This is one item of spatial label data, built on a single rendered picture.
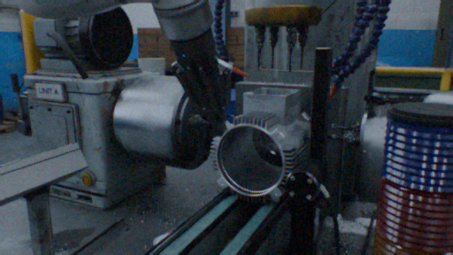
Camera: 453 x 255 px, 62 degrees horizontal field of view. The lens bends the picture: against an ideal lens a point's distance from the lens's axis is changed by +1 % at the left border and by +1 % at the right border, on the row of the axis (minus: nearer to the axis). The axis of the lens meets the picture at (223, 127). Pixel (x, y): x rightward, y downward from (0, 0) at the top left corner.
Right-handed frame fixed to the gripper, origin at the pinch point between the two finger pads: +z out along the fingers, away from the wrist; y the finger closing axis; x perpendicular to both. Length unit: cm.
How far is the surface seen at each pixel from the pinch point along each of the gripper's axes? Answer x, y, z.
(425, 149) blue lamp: 29, -36, -27
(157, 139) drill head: -1.2, 20.0, 10.1
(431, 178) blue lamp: 30, -36, -25
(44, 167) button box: 25.9, 17.4, -10.0
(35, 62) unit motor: -16, 71, -1
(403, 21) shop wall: -483, -16, 236
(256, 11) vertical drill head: -23.3, -2.4, -12.0
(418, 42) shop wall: -471, -38, 263
